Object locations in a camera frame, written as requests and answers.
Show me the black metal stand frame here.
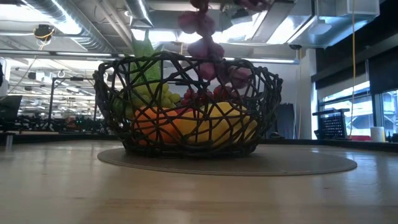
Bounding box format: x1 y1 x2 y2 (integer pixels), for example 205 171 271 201
48 76 96 125

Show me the white paper cup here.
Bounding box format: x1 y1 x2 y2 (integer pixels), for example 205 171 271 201
370 126 386 143

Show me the dark woven wicker basket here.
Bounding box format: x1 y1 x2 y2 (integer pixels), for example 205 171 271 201
92 50 284 158

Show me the green grape bunch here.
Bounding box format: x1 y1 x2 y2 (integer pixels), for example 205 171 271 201
111 81 182 121

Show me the dark monitor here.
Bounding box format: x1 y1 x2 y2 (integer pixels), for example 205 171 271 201
0 95 23 121

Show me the narrow silver ventilation duct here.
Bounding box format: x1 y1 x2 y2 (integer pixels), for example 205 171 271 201
124 0 155 29

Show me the yellow banana bunch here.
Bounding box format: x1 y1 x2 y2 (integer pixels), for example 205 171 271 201
198 101 259 147

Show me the black plastic crate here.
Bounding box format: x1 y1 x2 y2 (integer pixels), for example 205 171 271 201
312 108 351 140

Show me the orange-yellow lemon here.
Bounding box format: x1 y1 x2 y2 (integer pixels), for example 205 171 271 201
174 110 203 142

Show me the black yellow cord reel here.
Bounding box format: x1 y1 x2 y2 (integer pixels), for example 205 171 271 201
33 24 55 43

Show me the yellow hanging cable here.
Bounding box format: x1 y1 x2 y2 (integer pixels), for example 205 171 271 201
350 0 357 138

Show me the large purple fruit bunch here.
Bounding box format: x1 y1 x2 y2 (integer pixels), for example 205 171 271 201
177 0 274 91

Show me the small silver post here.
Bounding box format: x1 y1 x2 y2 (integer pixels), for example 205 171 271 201
4 134 14 152

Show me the wide silver ventilation duct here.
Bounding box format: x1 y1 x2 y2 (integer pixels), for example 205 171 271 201
24 0 121 54

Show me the dark grey panel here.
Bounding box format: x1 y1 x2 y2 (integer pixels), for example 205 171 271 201
275 103 295 140

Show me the grey round placemat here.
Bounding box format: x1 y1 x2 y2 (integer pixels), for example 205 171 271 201
97 146 358 177

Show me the orange fruit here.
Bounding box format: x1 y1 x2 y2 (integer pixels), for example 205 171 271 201
132 107 178 146

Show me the dark red grape bunch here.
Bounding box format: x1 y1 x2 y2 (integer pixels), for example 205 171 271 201
181 84 245 106

